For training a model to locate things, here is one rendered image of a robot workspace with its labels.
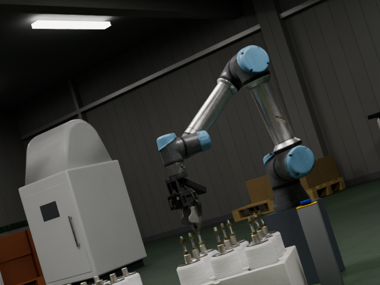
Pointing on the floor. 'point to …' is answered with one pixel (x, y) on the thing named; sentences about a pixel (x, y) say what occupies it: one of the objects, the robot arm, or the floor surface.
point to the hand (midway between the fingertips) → (197, 227)
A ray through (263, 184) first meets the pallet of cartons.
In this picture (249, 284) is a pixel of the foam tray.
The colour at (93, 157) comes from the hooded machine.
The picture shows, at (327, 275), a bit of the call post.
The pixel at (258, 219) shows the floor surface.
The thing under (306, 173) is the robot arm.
